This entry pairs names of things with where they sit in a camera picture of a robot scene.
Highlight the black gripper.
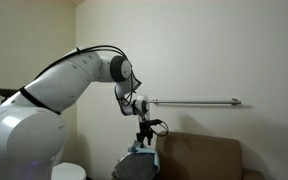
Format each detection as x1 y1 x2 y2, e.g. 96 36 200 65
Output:
136 123 155 150

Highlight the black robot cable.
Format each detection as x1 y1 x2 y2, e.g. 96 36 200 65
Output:
33 44 170 138

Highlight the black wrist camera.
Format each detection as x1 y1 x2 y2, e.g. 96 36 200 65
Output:
138 118 163 128

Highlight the brown leather armchair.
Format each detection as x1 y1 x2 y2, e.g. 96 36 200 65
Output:
154 130 266 180

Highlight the light blue towel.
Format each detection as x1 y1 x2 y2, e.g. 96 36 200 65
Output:
126 140 162 172

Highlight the grey towel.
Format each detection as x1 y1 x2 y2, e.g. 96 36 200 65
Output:
111 152 159 180

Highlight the metal wall grab bar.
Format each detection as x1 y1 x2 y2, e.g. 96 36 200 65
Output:
148 97 243 107

